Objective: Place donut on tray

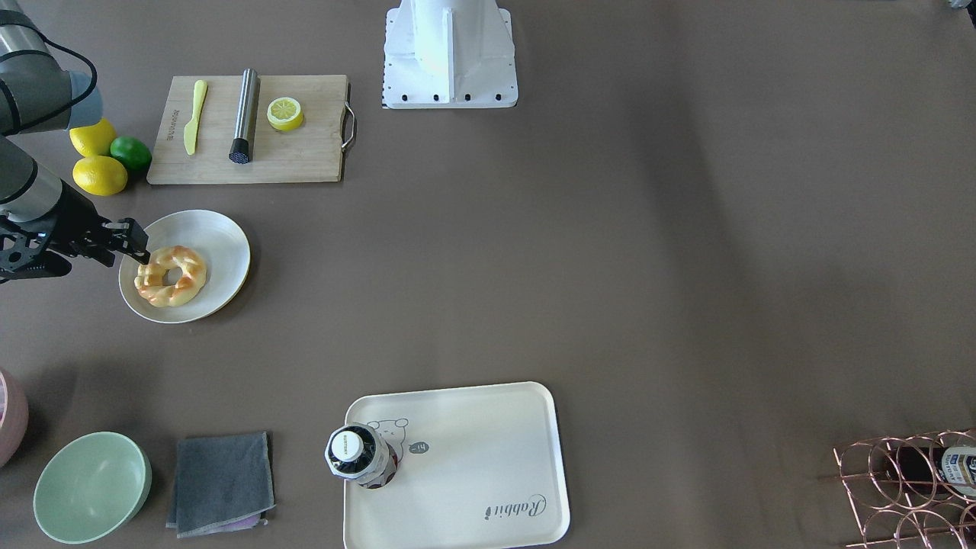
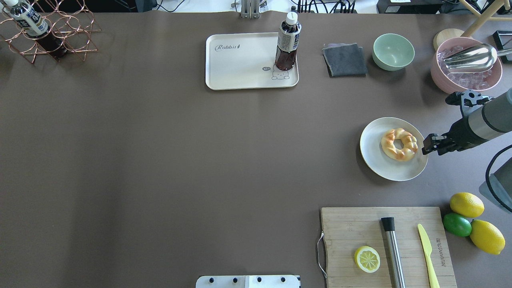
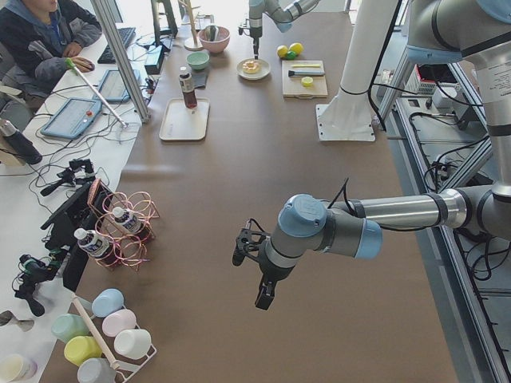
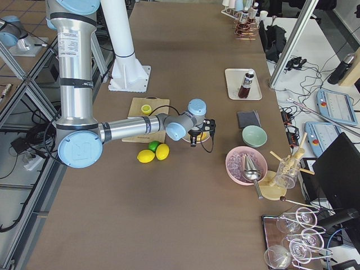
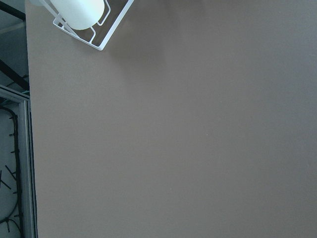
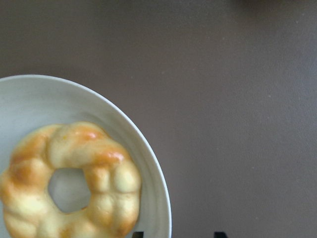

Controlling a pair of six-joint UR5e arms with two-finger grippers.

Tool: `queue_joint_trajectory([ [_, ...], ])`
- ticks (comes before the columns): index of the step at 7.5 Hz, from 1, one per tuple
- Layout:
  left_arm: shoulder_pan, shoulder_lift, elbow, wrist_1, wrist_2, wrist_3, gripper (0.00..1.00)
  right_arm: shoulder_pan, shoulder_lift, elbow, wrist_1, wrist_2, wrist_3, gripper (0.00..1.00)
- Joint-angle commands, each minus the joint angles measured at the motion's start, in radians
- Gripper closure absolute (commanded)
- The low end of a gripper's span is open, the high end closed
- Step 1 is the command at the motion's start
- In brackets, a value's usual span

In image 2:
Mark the cream rabbit tray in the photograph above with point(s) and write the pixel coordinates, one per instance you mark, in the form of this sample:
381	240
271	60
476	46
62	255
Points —
245	61

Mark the steel muddler bar tool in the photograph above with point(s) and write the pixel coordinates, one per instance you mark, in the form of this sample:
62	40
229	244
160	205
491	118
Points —
396	270

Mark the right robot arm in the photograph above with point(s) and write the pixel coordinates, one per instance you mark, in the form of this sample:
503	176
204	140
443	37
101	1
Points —
483	119

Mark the yellow plastic knife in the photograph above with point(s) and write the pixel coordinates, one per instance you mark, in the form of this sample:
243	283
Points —
427	249

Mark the copper wire bottle rack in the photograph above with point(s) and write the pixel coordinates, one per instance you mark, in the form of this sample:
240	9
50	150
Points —
70	21

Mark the lemon half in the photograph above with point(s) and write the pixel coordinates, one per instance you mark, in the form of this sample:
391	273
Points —
367	259

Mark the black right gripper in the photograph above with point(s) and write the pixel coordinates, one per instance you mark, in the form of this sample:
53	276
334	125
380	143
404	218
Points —
458	131

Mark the tea bottle in rack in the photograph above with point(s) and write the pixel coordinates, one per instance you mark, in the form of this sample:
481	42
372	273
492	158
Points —
36	27

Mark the round wooden stand base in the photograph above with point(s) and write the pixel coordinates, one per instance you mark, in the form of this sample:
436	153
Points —
446	34

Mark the upper whole lemon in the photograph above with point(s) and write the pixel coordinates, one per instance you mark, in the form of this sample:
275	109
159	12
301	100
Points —
467	204

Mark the white round plate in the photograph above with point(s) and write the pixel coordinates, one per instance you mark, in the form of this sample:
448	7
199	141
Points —
379	162

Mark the lower whole lemon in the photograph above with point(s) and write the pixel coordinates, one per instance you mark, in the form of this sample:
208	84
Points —
487	237

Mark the pink ice bowl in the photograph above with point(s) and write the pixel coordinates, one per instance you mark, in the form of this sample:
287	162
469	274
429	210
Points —
450	82

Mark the steel ice scoop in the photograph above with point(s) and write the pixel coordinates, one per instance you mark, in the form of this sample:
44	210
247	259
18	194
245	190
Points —
478	58

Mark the twisted glazed donut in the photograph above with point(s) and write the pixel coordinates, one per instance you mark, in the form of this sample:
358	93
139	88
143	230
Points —
409	149

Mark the mint green bowl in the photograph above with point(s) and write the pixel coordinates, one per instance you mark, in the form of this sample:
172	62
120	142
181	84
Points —
392	52

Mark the grey folded cloth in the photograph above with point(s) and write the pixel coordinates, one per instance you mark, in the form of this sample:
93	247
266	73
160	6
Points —
344	59

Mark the whole lemon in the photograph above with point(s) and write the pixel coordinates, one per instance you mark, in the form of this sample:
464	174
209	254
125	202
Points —
467	204
487	237

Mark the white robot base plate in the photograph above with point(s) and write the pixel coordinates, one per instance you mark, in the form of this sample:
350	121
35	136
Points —
249	281

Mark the green lime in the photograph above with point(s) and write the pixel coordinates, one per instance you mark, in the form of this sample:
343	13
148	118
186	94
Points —
457	224

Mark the dark tea bottle on tray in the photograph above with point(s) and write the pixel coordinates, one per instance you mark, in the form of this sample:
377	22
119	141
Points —
287	45

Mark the bamboo cutting board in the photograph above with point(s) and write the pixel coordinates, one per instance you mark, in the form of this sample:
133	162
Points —
348	228

